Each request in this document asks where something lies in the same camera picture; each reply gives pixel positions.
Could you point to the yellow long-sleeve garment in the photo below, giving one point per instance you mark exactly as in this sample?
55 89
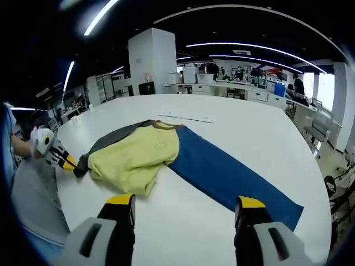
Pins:
133 155

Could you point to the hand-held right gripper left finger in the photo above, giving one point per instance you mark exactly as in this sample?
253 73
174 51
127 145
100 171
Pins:
111 235

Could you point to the person's left hand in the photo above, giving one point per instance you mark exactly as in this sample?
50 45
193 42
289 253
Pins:
37 155

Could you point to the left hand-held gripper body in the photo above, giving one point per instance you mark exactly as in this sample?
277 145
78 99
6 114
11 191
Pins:
44 140

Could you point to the tall white box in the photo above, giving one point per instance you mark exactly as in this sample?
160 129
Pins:
190 74

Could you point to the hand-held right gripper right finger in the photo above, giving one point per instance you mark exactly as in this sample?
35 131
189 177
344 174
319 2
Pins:
249 238

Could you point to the long white workbench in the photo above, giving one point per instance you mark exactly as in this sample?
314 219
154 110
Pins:
258 96

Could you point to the blue storage bin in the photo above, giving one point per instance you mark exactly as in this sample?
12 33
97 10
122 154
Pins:
279 90

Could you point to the person's light blue clothing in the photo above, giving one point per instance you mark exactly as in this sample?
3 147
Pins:
8 144

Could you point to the white template sheet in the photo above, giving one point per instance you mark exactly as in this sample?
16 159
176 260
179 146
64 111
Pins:
188 117

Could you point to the white office chair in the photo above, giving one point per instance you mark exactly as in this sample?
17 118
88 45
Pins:
319 130

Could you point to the black cabinet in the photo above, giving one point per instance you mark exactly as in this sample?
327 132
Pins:
146 88

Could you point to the white storage box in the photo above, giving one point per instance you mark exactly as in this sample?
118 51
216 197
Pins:
205 78
174 78

